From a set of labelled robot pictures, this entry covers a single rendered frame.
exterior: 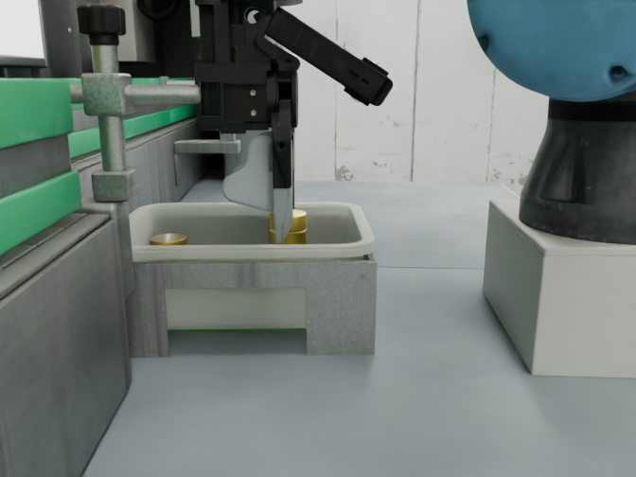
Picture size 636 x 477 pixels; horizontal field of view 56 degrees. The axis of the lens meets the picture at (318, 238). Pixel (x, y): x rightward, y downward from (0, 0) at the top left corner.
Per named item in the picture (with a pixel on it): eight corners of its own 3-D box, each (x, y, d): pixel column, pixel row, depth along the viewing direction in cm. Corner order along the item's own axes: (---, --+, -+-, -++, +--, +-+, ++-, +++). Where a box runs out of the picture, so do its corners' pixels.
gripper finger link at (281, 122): (273, 187, 52) (272, 86, 51) (292, 187, 52) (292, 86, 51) (268, 188, 48) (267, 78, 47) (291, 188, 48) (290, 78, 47)
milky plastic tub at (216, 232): (150, 281, 64) (143, 202, 62) (357, 279, 65) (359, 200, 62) (96, 353, 47) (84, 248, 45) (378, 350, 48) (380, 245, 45)
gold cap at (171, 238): (192, 238, 58) (195, 281, 59) (177, 231, 61) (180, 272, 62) (157, 244, 56) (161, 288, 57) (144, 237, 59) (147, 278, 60)
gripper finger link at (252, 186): (225, 242, 53) (224, 136, 52) (292, 242, 53) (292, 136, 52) (220, 247, 49) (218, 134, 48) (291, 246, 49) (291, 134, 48)
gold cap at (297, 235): (308, 254, 57) (308, 208, 55) (308, 265, 53) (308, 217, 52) (271, 253, 57) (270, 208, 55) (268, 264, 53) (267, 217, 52)
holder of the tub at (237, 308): (99, 286, 64) (92, 215, 62) (355, 284, 64) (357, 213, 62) (28, 360, 47) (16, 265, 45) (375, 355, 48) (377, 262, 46)
